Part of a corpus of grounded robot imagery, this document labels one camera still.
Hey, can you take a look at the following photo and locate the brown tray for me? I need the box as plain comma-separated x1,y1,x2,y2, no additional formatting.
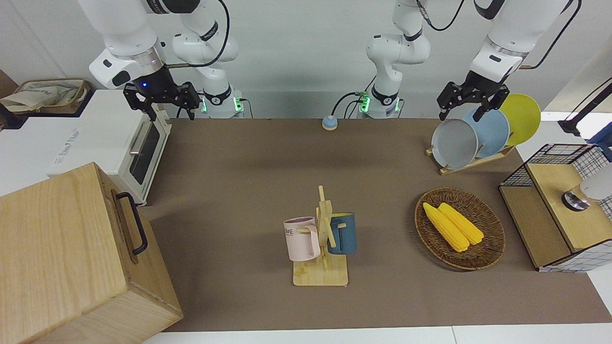
13,79,92,115

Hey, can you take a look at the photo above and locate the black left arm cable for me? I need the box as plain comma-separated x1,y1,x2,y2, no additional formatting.
519,0,582,70

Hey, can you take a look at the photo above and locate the wooden basket lid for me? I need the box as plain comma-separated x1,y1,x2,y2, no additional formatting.
526,162,612,253

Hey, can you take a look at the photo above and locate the yellow corn cob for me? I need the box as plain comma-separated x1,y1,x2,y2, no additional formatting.
423,203,470,253
438,203,484,246

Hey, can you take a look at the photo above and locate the brown table mat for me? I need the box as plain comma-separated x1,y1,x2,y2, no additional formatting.
139,118,612,333

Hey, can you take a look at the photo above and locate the yellow plate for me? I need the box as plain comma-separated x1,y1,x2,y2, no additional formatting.
497,94,542,146

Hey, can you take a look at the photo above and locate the dark blue mug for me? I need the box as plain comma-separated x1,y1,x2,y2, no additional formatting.
328,213,358,255

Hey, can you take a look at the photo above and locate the pink mug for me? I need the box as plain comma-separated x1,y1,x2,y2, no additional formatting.
284,217,321,262

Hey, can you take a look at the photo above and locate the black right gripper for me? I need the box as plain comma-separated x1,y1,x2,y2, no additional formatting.
123,64,200,121

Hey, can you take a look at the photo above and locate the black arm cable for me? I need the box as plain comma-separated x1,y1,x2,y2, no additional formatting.
519,0,582,70
165,0,231,68

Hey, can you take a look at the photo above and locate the wooden mug tree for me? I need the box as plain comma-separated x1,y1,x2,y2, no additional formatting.
293,185,349,287

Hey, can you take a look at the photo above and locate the black cabinet handle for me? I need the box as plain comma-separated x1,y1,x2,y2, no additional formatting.
116,192,148,256

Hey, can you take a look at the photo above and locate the wooden cabinet box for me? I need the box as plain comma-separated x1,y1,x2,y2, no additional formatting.
0,161,184,344

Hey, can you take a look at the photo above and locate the grey plate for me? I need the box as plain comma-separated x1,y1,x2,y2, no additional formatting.
431,118,479,171

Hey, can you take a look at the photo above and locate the glass cup with white top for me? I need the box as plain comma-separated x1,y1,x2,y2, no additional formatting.
562,172,612,212

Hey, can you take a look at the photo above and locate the black base power cable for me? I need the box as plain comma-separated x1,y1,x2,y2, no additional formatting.
331,90,370,118

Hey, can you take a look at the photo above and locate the black camera stand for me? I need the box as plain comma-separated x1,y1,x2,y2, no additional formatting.
557,76,612,137

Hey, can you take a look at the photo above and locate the wooden plate rack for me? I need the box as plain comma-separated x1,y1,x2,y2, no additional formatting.
426,145,516,176

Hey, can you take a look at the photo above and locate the brown wicker basket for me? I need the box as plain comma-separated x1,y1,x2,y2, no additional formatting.
414,187,506,271

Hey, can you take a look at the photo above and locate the light blue plate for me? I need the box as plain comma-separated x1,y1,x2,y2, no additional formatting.
464,108,511,158

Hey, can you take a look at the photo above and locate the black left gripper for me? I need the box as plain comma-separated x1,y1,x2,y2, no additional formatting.
437,71,510,122

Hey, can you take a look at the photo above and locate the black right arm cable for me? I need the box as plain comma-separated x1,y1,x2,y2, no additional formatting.
165,0,231,68

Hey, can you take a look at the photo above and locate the wire basket with grid cloth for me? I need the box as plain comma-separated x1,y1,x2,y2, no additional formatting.
499,142,612,273

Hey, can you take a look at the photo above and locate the toaster door handle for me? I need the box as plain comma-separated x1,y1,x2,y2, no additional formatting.
129,122,153,156

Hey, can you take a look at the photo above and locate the white toaster oven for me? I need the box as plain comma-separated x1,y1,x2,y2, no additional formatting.
47,89,172,207

